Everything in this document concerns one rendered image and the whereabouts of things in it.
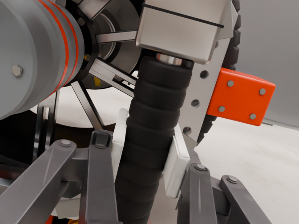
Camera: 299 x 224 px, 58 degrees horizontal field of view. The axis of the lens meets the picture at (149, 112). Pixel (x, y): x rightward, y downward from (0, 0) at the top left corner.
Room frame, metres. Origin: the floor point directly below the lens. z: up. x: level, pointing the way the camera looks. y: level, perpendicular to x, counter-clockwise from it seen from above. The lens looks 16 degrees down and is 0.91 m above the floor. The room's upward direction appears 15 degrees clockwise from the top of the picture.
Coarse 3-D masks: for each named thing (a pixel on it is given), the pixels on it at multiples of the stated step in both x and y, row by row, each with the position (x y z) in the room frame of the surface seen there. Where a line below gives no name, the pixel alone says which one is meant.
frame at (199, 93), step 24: (216, 48) 0.40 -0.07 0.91; (192, 72) 0.40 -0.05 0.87; (216, 72) 0.40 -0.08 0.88; (192, 96) 0.40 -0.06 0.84; (192, 120) 0.40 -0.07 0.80; (192, 144) 0.40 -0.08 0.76; (0, 168) 0.41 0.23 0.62; (0, 192) 0.37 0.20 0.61; (72, 192) 0.40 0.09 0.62; (72, 216) 0.38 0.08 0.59
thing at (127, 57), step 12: (120, 0) 0.84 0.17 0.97; (108, 12) 0.84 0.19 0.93; (120, 12) 0.84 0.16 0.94; (132, 12) 0.85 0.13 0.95; (108, 24) 0.80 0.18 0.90; (120, 24) 0.84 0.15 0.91; (132, 24) 0.85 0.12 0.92; (108, 48) 0.80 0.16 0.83; (120, 48) 0.85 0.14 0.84; (132, 48) 0.85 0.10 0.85; (108, 60) 0.84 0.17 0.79; (120, 60) 0.85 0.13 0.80; (132, 60) 0.85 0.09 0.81; (84, 84) 0.84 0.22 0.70; (108, 84) 0.84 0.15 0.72
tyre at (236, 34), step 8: (232, 0) 0.48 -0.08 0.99; (240, 16) 0.50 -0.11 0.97; (240, 24) 0.50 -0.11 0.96; (240, 32) 0.50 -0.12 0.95; (232, 40) 0.48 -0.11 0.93; (232, 48) 0.48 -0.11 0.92; (232, 56) 0.49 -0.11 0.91; (224, 64) 0.48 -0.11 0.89; (232, 64) 0.49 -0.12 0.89; (208, 120) 0.49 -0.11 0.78; (208, 128) 0.49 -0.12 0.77; (200, 136) 0.49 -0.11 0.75
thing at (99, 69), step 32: (96, 0) 0.48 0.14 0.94; (96, 32) 0.49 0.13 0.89; (128, 32) 0.49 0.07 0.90; (96, 64) 0.49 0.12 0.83; (0, 128) 0.53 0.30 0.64; (32, 128) 0.60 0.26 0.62; (64, 128) 0.66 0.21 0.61; (96, 128) 0.49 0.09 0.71; (0, 160) 0.45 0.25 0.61; (32, 160) 0.47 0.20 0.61
